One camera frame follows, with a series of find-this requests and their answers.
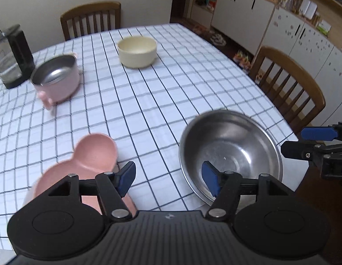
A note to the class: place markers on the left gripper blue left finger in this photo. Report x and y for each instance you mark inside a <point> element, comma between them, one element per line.
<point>110,188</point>

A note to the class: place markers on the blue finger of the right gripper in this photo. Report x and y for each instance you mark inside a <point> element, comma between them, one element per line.
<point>319,133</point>
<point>301,150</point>

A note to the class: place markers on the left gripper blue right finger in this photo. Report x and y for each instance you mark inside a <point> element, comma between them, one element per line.
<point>227,189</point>

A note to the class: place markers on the pink mouse-shaped plate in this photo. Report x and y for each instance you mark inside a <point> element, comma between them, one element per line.
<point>94,154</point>

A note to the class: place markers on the large stainless steel bowl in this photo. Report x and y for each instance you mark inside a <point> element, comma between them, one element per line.
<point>231,141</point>

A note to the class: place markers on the pink pot steel inside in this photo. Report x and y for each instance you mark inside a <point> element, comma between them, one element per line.
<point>56,79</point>

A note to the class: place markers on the cream ceramic bowl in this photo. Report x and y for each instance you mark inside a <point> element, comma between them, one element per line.
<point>137,51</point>

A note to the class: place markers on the right wooden chair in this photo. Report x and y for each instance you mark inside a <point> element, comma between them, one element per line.
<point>292,90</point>

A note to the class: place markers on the wooden chair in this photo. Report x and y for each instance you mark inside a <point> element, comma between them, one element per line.
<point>292,90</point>
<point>91,19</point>

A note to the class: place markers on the checkered white tablecloth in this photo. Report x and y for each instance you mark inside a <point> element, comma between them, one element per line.
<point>143,110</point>

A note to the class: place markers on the white cabinet unit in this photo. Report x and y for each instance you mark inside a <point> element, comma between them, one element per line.
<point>309,31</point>

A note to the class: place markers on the glass electric kettle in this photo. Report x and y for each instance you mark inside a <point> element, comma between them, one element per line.
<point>16,59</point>

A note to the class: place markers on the far wooden chair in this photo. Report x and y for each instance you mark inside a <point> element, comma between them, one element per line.
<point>91,19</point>

